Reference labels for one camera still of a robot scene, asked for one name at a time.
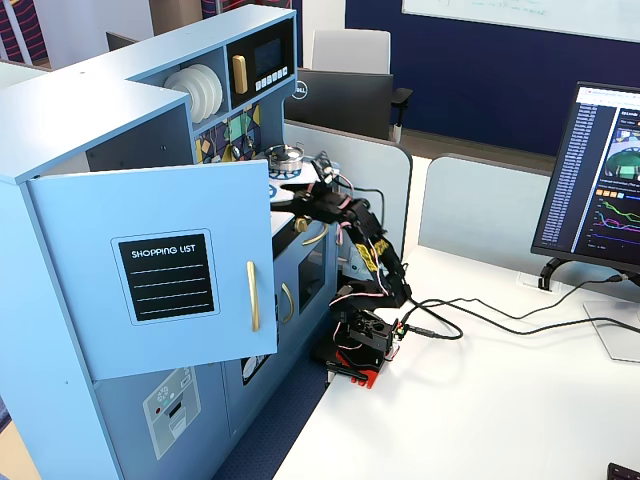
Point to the white toy plate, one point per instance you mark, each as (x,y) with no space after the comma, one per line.
(216,90)
(200,92)
(176,97)

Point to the grey desk divider panel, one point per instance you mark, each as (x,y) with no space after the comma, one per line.
(480,210)
(380,170)

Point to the white whiteboard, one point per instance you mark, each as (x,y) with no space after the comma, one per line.
(525,15)

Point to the black Dell monitor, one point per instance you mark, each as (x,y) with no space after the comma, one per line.
(345,102)

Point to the silver monitor stand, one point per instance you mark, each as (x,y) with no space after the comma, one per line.
(620,330)

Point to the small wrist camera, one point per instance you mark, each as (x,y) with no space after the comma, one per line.
(326,170)

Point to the red clamp base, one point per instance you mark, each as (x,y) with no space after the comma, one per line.
(367,377)

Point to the silver metal pot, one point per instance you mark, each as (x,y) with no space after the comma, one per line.
(284,159)

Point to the black monitor with lit screen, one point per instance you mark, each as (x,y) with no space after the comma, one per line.
(590,175)

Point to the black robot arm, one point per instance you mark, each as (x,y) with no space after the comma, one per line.
(380,260)

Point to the black keyboard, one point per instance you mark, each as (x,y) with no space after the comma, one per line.
(625,472)

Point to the grey office chair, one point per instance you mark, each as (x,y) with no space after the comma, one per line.
(350,50)

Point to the blue shopping list cabinet door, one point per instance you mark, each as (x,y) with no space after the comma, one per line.
(75,300)

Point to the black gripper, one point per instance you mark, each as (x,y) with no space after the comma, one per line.
(311,203)

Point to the blue toy kitchen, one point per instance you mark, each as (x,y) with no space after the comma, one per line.
(75,115)

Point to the white desk socket box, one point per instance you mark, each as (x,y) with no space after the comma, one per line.
(530,281)

